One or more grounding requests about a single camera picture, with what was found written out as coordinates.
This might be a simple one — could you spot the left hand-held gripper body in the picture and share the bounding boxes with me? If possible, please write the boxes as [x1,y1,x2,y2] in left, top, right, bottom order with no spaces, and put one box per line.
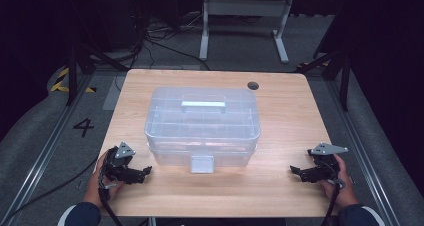
[102,141,142,185]

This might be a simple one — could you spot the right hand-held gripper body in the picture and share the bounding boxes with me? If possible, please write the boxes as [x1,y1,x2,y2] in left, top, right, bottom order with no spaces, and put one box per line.
[306,142,350,184]

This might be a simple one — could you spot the clear plastic storage box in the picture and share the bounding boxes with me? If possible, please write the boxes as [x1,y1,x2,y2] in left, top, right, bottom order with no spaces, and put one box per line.
[143,86,262,175]

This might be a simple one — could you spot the person's right hand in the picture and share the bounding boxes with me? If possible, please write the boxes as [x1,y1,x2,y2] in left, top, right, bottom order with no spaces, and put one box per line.
[320,153,360,210]

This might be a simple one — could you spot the person's left hand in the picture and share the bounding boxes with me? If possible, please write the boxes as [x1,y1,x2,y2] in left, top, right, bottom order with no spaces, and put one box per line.
[82,148,125,208]

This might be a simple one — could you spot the black metal stand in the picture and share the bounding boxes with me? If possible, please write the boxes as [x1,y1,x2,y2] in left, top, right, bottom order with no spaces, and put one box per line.
[65,40,130,108]
[295,42,353,113]

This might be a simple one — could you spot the yellow black hazard tape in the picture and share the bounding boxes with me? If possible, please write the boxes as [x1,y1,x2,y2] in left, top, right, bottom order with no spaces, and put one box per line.
[49,66,98,94]

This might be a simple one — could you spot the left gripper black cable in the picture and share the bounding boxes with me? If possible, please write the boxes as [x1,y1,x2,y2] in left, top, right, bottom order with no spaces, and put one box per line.
[97,170,125,226]

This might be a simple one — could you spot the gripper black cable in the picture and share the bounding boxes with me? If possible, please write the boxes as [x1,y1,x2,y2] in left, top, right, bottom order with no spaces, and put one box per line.
[97,170,125,226]
[320,180,342,226]

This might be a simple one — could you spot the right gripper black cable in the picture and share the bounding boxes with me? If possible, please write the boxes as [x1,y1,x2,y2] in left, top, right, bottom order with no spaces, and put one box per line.
[320,180,342,226]

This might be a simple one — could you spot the aluminium floor rail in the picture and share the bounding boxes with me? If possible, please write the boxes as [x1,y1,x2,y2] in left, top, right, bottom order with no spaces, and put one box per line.
[0,73,96,224]
[323,79,424,226]

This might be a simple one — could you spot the thin black floor cable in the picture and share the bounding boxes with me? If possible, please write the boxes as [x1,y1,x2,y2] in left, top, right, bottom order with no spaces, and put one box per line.
[0,155,101,226]

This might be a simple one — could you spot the bundle of black floor cables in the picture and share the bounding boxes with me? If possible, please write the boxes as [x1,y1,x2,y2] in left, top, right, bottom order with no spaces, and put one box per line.
[131,12,212,72]

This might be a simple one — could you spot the white metal desk frame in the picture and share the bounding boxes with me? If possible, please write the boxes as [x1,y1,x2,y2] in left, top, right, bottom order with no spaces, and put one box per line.
[198,0,295,65]

